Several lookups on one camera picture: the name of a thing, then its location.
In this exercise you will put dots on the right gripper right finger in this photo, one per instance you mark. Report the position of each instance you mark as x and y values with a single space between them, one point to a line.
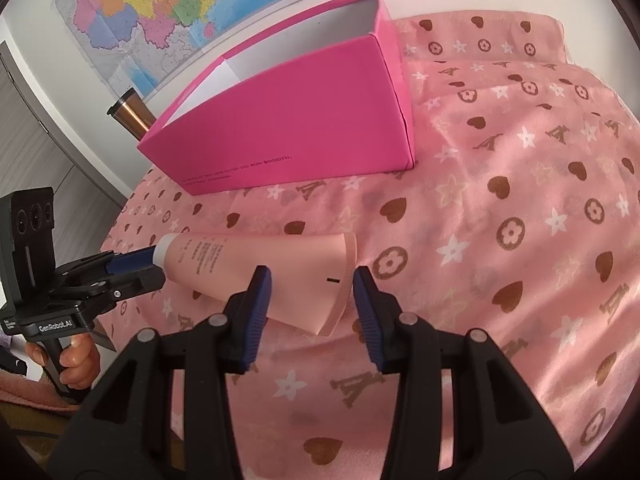
462 410

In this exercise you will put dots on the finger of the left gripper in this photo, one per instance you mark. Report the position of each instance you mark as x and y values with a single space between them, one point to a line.
125 282
135 261

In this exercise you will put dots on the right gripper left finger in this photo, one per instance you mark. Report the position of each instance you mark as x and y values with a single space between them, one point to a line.
161 411

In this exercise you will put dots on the pink cosmetic tube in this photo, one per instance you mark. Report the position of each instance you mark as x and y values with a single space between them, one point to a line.
311 275

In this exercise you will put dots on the pink sleeve forearm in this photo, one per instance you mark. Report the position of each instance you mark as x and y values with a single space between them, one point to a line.
19 390

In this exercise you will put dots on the person left hand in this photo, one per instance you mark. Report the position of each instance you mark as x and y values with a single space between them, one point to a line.
80 362

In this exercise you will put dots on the grey door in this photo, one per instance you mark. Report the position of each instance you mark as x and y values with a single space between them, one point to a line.
35 153

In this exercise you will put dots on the copper travel tumbler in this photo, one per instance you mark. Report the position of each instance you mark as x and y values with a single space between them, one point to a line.
132 113

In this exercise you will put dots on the pink patterned blanket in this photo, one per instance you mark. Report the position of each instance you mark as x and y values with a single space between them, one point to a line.
521 217

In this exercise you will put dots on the pink cardboard box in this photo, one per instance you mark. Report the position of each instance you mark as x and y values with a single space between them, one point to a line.
319 95

